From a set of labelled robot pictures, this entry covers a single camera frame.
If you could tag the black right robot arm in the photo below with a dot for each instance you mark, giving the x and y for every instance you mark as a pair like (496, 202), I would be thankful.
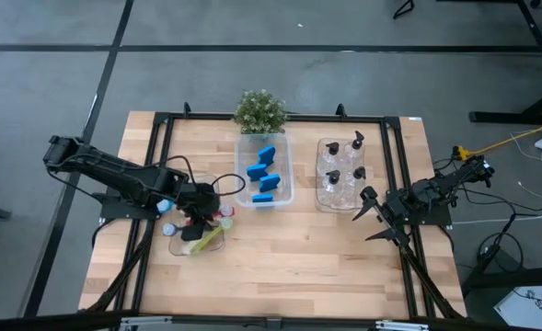
(436, 188)

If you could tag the red dish brush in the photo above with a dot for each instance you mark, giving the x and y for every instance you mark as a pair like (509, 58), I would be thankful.
(227, 211)

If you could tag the clear plastic bin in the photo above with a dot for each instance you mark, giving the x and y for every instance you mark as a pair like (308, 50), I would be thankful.
(284, 151)

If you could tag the black frame clamp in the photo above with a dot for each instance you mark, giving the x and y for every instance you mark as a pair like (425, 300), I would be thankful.
(187, 109)
(341, 110)

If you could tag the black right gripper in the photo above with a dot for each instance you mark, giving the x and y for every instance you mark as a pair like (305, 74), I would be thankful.
(397, 213)

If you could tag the white-flowered potted plant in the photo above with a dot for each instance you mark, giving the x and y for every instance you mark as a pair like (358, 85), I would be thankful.
(260, 112)

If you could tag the clear plastic tray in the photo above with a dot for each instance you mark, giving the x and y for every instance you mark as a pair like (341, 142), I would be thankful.
(206, 246)
(342, 205)

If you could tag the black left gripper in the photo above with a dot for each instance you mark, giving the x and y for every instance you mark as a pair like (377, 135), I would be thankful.
(201, 202)

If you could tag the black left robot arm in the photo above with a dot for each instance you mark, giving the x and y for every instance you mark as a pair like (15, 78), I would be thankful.
(114, 174)

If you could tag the grey dish brush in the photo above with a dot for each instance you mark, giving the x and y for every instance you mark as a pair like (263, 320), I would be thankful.
(169, 229)

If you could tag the silver metal bracket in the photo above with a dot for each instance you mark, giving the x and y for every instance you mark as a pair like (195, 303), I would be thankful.
(401, 325)
(146, 321)

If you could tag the black floor stand base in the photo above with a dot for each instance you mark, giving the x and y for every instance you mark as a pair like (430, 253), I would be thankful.
(519, 277)

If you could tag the blue kitchen sponge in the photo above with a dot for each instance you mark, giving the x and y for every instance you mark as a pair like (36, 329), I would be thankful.
(267, 155)
(269, 183)
(262, 198)
(257, 172)

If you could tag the black desk leg frame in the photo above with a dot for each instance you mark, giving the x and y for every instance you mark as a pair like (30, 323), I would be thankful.
(496, 118)

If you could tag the black aluminium table frame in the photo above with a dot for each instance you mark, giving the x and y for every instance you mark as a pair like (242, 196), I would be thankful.
(321, 118)

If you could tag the white printed board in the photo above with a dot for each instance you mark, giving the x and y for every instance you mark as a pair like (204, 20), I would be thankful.
(533, 310)

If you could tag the green dish brush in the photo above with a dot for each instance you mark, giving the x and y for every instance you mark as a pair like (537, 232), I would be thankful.
(211, 236)

